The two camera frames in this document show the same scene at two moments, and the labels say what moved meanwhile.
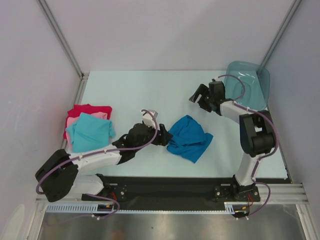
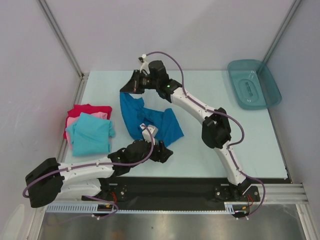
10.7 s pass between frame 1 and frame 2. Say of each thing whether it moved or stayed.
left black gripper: moved
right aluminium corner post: stayed
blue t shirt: moved
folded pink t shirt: stayed
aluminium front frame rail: stayed
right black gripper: moved
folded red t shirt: stayed
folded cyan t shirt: stayed
